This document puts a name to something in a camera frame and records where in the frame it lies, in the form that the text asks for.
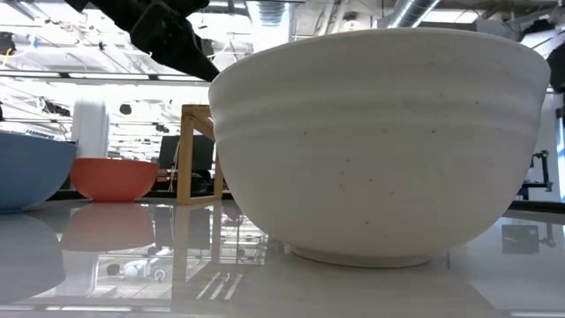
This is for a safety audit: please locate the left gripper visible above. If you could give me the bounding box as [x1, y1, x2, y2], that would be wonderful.
[64, 0, 221, 83]

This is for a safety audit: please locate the coral orange bowl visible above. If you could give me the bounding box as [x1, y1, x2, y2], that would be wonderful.
[69, 157, 161, 203]

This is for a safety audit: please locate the blue bowl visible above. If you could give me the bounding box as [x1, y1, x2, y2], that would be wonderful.
[0, 131, 79, 216]

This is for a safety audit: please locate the wooden slatted shelf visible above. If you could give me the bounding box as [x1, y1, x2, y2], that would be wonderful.
[176, 103, 225, 206]

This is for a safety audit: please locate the black monitor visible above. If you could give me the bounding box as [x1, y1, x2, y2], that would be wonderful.
[157, 134, 216, 172]

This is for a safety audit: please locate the white cylinder column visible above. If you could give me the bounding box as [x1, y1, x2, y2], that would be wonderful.
[70, 99, 110, 159]

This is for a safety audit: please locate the white bowl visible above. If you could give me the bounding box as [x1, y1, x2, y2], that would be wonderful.
[207, 26, 552, 269]

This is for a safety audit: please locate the blue clamp stand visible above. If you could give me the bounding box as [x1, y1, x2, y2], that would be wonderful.
[516, 148, 554, 201]

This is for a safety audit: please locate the silver ceiling duct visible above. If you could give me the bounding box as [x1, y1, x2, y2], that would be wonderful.
[387, 0, 442, 28]

